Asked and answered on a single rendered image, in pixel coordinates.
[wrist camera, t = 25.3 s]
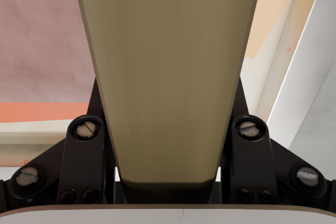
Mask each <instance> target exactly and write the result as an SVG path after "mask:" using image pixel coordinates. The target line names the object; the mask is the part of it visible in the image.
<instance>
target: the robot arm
mask: <svg viewBox="0 0 336 224"><path fill-rule="evenodd" d="M116 166H117V165H116V161H115V156H114V152H113V148H112V144H111V139H110V135H109V131H108V126H107V122H106V118H105V114H104V109H103V105H102V101H101V96H100V92H99V88H98V84H97V79H96V77H95V79H94V83H93V88H92V92H91V96H90V100H89V104H88V108H87V113H86V114H84V115H81V116H78V117H77V118H75V119H74V120H73V121H71V123H70V124H69V125H68V127H67V131H66V138H64V139H63V140H61V141H60V142H58V143H57V144H55V145H54V146H52V147H51V148H49V149H48V150H46V151H45V152H43V153H42V154H40V155H39V156H37V157H36V158H34V159H32V160H31V161H29V162H28V163H26V164H25V165H23V166H22V167H20V168H19V169H18V170H17V171H16V172H15V173H14V174H13V175H12V177H11V178H10V179H8V180H5V181H4V180H3V179H1V180H0V224H336V180H335V179H333V180H332V181H330V180H328V179H325V177H324V176H323V174H322V173H321V172H320V171H319V170H318V169H317V168H315V167H314V166H312V165H311V164H309V163H308V162H306V161H305V160H303V159H302V158H300V157H299V156H297V155H296V154H294V153H293V152H291V151H290V150H288V149H287V148H285V147H284V146H282V145H281V144H279V143H278V142H276V141H275V140H273V139H272V138H270V134H269V128H268V126H267V124H266V123H265V122H264V121H263V120H262V119H261V118H259V117H257V116H255V115H252V114H249V110H248V105H247V101H246V97H245V93H244V89H243V85H242V80H241V76H240V77H239V81H238V86H237V90H236V94H235V99H234V103H233V107H232V112H231V116H230V120H229V125H228V129H227V133H226V138H225V142H224V146H223V151H222V155H221V159H220V163H219V166H220V204H115V194H116Z"/></svg>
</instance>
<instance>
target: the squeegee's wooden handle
mask: <svg viewBox="0 0 336 224"><path fill-rule="evenodd" d="M257 1H258V0H78V4H79V8H80V12H81V16H82V21H83V25H84V29H85V34H86V38H87V42H88V47H89V51H90V55H91V59H92V64H93V68H94V72H95V77H96V81H97V85H98V89H99V94H100V98H101V102H102V107H103V111H104V115H105V119H106V124H107V128H108V132H109V137H110V141H111V145H112V150H113V154H114V158H115V162H116V167H117V171H118V175H119V180H120V184H121V188H122V192H123V197H124V201H125V204H211V200H212V195H213V191H214V187H215V182H216V178H217V174H218V169H219V165H220V161H221V157H222V152H223V148H224V144H225V139H226V135H227V131H228V126H229V122H230V118H231V113H232V109H233V105H234V100H235V96H236V92H237V87H238V83H239V79H240V74H241V70H242V66H243V62H244V57H245V53H246V49H247V44H248V40H249V36H250V31H251V27H252V23H253V18H254V14H255V10H256V5H257Z"/></svg>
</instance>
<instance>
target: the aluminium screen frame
mask: <svg viewBox="0 0 336 224"><path fill-rule="evenodd" d="M335 60H336V0H292V2H291V5H290V8H289V11H288V14H287V17H286V20H285V23H284V26H283V29H282V32H281V35H280V38H279V41H278V44H277V47H276V50H275V53H274V56H273V60H272V63H271V66H270V69H269V72H268V75H267V78H266V81H265V84H264V87H263V90H262V93H261V96H260V99H259V102H258V105H257V108H256V111H255V114H254V115H255V116H257V117H259V118H260V119H262V120H263V121H264V122H265V123H266V125H267V127H268V130H269V136H270V138H271V139H273V140H274V141H276V142H277V143H279V144H280V145H282V146H283V147H285V148H286V149H289V147H290V145H291V144H292V142H293V140H294V138H295V136H296V134H297V132H298V130H299V128H300V127H301V125H302V123H303V121H304V119H305V117H306V115H307V113H308V111H309V110H310V108H311V106H312V104H313V102H314V100H315V98H316V96H317V94H318V92H319V91H320V89H321V87H322V85H323V83H324V81H325V79H326V77H327V75H328V74H329V72H330V70H331V68H332V66H333V64H334V62H335ZM54 145H55V144H0V180H3V181H6V180H9V179H10V178H11V177H12V175H13V174H14V173H15V172H16V171H17V170H18V169H19V168H21V167H22V166H24V165H25V164H27V163H28V162H30V161H31V160H33V159H34V158H36V157H37V156H39V155H40V154H42V153H43V152H45V151H46V150H48V149H49V148H51V147H52V146H54Z"/></svg>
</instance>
